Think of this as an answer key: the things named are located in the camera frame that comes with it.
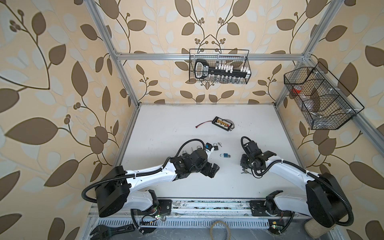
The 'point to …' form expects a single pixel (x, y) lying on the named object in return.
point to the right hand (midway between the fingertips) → (245, 163)
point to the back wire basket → (229, 79)
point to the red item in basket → (296, 89)
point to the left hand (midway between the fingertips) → (214, 164)
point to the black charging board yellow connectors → (225, 124)
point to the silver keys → (220, 144)
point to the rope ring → (217, 222)
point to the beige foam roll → (315, 230)
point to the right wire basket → (326, 103)
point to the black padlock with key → (199, 149)
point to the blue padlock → (225, 155)
